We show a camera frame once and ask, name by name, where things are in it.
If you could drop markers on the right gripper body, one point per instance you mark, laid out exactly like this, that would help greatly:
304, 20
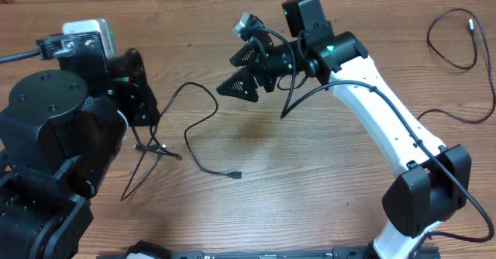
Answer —
280, 63

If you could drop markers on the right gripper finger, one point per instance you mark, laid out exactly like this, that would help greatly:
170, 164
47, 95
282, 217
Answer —
241, 85
253, 52

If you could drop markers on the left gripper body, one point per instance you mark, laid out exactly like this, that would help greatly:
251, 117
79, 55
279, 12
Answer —
139, 106

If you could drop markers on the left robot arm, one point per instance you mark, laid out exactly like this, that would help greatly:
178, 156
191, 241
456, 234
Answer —
61, 131

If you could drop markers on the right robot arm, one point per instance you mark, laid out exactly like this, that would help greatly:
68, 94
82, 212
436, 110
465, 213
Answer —
430, 179

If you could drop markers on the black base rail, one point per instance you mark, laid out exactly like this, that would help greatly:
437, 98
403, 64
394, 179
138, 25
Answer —
148, 250

